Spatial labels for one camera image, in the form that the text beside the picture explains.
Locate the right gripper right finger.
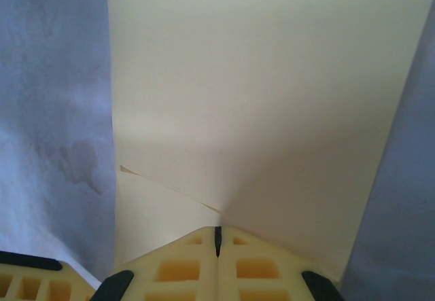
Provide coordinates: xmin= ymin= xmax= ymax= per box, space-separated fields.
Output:
xmin=216 ymin=226 xmax=347 ymax=301

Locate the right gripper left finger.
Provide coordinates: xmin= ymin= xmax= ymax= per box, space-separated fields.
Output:
xmin=88 ymin=226 xmax=219 ymax=301

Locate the yellow paper sheet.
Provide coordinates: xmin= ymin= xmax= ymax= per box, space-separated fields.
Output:
xmin=107 ymin=0 xmax=435 ymax=281

